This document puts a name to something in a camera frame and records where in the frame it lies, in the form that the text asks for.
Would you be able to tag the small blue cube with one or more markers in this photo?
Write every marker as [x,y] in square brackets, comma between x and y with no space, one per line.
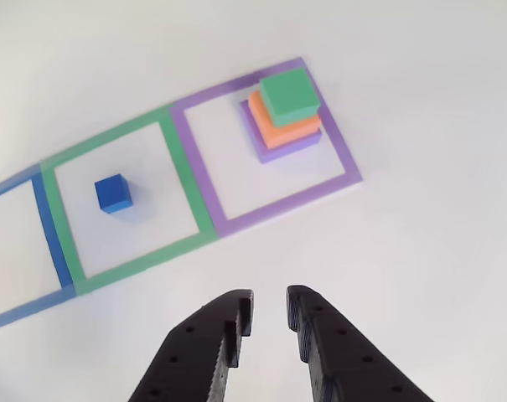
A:
[112,192]

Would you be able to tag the purple foam block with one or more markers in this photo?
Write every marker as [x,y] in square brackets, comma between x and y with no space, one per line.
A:
[291,151]

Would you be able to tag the orange foam block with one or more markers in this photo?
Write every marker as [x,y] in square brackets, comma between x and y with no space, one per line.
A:
[295,134]

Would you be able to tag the green foam block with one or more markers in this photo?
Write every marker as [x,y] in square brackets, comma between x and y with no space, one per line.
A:
[288,94]

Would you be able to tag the blue square frame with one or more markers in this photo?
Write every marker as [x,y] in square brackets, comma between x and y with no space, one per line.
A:
[54,234]

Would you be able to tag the green square frame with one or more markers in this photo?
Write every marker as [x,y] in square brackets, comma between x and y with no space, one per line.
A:
[185,167]

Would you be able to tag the purple square frame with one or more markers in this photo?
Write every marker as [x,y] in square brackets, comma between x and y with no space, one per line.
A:
[200,167]

